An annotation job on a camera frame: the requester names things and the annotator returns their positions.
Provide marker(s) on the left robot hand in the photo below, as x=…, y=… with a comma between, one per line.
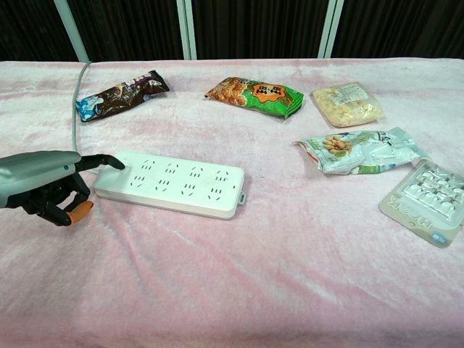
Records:
x=40, y=168

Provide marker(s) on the white power strip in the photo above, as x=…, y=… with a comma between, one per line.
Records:
x=170, y=185

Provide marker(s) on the brown snack bar wrapper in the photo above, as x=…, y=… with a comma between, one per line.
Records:
x=121, y=96

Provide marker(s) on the pink plush table cloth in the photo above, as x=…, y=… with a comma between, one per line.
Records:
x=232, y=253

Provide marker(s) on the green orange snack bag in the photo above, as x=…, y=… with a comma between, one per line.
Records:
x=257, y=96

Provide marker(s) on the clear yellow food packet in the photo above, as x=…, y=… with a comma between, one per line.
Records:
x=346, y=105

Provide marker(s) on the white green nut packet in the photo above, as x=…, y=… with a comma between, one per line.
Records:
x=362, y=152

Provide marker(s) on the clear blister hook pack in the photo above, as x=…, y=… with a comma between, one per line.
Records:
x=424, y=203

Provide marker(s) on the white frame post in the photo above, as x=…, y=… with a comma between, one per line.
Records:
x=70, y=29
x=330, y=29
x=186, y=29

